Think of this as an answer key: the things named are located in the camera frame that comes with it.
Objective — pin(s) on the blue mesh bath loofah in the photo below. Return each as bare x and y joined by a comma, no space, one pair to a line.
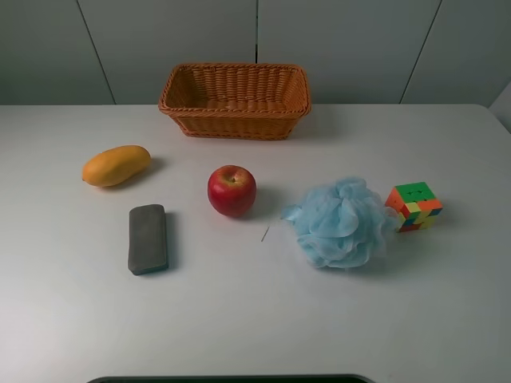
342,224

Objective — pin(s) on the orange wicker basket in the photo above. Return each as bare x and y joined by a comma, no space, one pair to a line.
236,100

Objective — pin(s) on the multicoloured puzzle cube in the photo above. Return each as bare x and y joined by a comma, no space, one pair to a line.
415,204

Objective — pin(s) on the red apple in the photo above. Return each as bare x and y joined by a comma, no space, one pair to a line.
231,190

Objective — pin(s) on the grey rectangular eraser block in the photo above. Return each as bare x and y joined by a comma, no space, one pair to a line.
147,239

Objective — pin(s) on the yellow mango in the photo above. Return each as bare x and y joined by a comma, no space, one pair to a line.
115,166

